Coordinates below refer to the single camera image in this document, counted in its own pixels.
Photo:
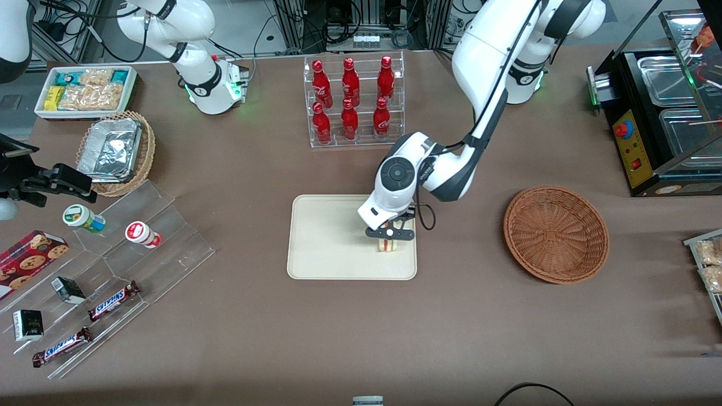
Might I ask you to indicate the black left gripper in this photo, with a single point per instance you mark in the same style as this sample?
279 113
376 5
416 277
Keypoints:
407 215

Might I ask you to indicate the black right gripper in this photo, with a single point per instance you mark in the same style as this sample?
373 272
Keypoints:
16 167

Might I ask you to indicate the triangular sandwich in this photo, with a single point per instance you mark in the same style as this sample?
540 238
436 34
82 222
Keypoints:
388 246

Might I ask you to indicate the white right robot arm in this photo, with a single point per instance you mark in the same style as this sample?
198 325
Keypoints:
192 22

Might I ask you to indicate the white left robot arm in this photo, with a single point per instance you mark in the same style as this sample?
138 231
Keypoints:
485 51

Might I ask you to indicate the beige plastic tray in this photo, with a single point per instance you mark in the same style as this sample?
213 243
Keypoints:
327 242

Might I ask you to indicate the light wicker basket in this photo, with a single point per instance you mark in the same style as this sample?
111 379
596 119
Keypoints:
148 152

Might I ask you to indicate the brown wicker basket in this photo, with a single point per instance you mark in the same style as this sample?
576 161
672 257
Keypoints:
555 234

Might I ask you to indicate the metal tray with snacks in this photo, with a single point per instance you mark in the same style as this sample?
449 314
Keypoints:
695 241

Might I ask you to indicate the green label yogurt cup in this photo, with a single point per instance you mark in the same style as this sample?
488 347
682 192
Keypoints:
82 217

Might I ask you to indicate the aluminium foil container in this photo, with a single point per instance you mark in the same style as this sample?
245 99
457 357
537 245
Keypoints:
110 149

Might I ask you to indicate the red label yogurt cup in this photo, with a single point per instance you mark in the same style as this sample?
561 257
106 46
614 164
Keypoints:
142 234

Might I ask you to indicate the white rectangular snack bin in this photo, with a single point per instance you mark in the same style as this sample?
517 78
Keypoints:
42 113

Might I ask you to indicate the red tartan cookie box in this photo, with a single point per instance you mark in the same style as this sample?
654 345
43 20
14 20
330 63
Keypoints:
28 259

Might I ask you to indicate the clear cracker packet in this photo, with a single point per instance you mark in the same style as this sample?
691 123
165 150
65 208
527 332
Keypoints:
90 97

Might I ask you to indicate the yellow snack packet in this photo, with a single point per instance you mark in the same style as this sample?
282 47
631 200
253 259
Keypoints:
54 98

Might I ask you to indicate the clear acrylic bottle rack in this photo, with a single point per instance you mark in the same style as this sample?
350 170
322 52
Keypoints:
355 144

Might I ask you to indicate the small black white box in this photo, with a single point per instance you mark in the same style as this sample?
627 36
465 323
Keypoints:
67 289
28 325

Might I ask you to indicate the teal snack packet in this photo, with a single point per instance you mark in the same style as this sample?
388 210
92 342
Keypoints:
67 77

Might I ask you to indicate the clear acrylic stepped display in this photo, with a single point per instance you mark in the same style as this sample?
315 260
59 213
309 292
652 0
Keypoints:
169 248

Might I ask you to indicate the snickers chocolate bar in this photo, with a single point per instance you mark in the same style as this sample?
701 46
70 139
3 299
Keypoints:
61 347
113 300

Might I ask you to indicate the red cola bottle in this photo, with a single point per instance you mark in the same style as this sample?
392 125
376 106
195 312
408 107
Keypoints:
351 83
350 124
322 84
321 127
386 80
382 122

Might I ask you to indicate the small grey device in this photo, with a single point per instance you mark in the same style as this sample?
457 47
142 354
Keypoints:
368 401

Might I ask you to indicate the white power strip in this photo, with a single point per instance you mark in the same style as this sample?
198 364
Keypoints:
366 40

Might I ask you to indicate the black food warmer cabinet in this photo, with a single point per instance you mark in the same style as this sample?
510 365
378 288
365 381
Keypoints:
637 146

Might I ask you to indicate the clear pastry packet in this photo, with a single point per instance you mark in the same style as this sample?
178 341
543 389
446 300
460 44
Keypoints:
711 252
713 279

